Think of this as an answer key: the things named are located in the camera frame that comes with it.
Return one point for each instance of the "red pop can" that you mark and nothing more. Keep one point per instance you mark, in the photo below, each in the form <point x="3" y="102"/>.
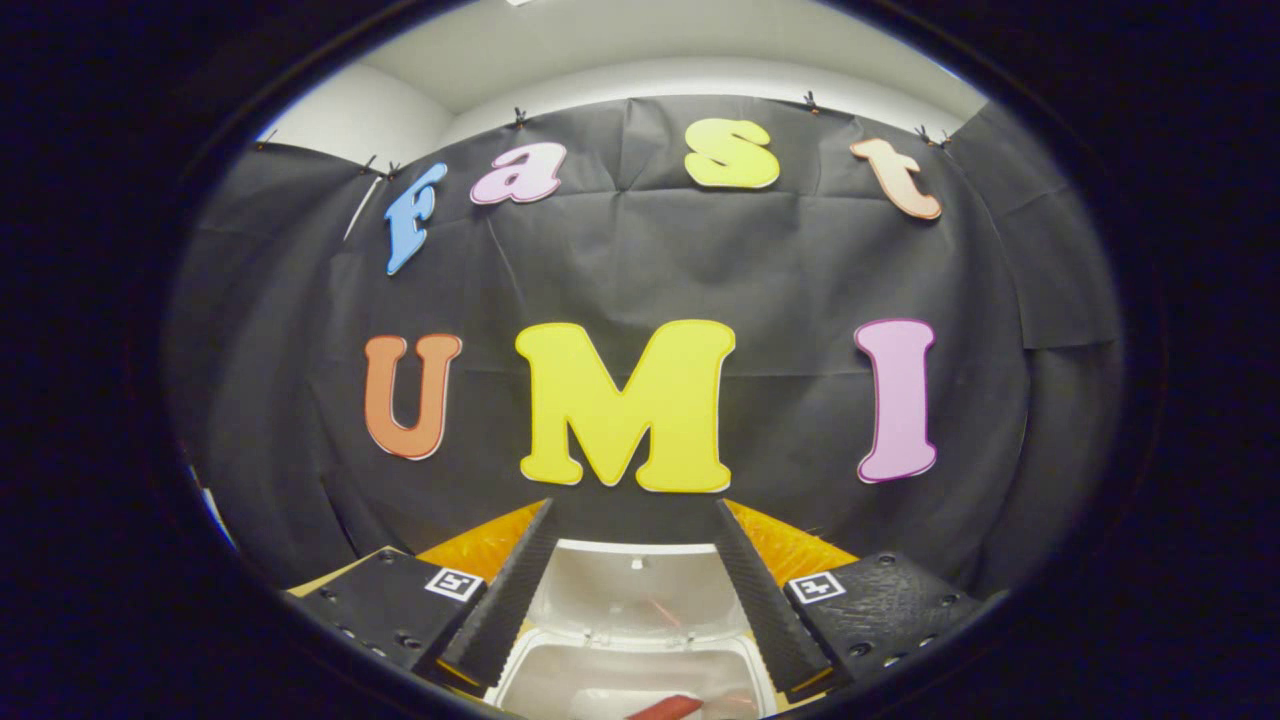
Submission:
<point x="665" y="709"/>

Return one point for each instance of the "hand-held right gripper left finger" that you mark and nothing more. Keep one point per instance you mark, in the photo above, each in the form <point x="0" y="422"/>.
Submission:
<point x="505" y="600"/>

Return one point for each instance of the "white desktop garbage bin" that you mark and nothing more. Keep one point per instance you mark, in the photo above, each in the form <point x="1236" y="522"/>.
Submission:
<point x="640" y="590"/>

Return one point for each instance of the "black backdrop cloth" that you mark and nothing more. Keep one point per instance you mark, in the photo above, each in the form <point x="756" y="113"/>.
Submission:
<point x="700" y="270"/>

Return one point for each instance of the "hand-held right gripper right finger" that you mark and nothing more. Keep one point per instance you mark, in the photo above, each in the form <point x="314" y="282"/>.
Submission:
<point x="770" y="600"/>

